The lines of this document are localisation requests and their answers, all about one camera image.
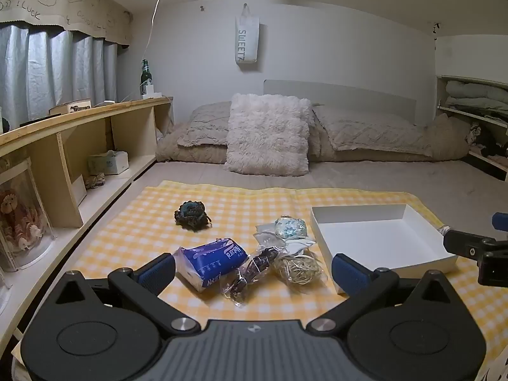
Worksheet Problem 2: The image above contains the white blue wipes packet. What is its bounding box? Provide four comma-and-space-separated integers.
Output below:
283, 237, 318, 257

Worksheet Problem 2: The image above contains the white cardboard box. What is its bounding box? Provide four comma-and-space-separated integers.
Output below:
310, 204, 458, 295

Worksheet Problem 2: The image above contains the white hanging cable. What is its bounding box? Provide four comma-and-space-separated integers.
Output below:
140, 0, 164, 85

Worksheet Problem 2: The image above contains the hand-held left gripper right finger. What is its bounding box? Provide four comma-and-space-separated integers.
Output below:
305, 253, 457, 339

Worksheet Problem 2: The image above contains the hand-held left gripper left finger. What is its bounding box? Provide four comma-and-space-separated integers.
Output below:
53, 253, 201, 339

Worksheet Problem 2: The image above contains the floral blue fabric pouch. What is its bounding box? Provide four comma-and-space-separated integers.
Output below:
275, 216, 309, 243

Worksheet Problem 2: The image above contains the wooden bedside shelf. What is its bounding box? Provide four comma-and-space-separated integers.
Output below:
0, 96, 175, 350

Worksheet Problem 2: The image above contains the beige plush blanket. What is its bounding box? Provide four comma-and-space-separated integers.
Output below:
155, 113, 471, 164

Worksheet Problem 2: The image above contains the grey curtain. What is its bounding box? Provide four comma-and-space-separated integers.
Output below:
0, 23, 119, 131

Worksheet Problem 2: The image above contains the dark clothes pile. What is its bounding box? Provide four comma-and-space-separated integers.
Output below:
466, 122, 508, 159

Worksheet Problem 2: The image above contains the white headboard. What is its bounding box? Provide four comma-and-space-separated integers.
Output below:
264, 79, 417, 128

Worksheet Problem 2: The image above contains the green glass bottle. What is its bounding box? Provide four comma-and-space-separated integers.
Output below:
140, 59, 152, 97

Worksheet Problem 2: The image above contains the white hanging bag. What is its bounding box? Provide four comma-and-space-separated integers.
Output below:
235, 3, 260, 71

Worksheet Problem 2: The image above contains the white open shelf unit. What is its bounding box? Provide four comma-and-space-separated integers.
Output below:
434, 75, 508, 183

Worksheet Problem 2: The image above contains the bag of rubber bands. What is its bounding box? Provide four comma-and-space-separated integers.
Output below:
272, 255, 324, 287

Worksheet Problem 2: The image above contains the bagged brown cord necklace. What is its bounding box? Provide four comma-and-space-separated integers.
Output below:
222, 246, 287, 307

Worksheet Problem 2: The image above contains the doll in clear case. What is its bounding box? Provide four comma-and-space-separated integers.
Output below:
0, 158, 57, 273

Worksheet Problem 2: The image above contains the yellow checked mat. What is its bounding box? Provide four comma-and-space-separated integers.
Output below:
12, 180, 508, 381

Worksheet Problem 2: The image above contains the beige doodle valance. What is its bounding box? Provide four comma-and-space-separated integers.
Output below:
0, 0, 132, 47

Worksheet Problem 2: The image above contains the dark crocheted scrunchie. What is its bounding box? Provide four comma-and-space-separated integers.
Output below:
174, 200, 212, 231

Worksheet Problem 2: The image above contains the crumpled patterned cloth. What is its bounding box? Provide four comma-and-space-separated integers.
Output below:
83, 172, 106, 190

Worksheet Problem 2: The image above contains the blue floral tissue pack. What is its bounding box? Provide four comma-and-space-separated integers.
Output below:
175, 238, 249, 293

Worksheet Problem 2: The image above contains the thick book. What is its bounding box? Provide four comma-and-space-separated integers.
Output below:
49, 98, 92, 117

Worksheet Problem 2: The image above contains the fluffy white square pillow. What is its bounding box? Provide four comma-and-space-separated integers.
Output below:
224, 93, 314, 176

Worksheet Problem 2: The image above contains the white tissue box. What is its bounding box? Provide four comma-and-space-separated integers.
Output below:
88, 150, 130, 176

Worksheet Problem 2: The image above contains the folded white bedding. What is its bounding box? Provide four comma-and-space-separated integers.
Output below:
444, 80, 508, 112

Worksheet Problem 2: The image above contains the beige textured pillow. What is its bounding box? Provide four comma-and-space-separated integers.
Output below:
177, 101, 233, 148
311, 105, 433, 156

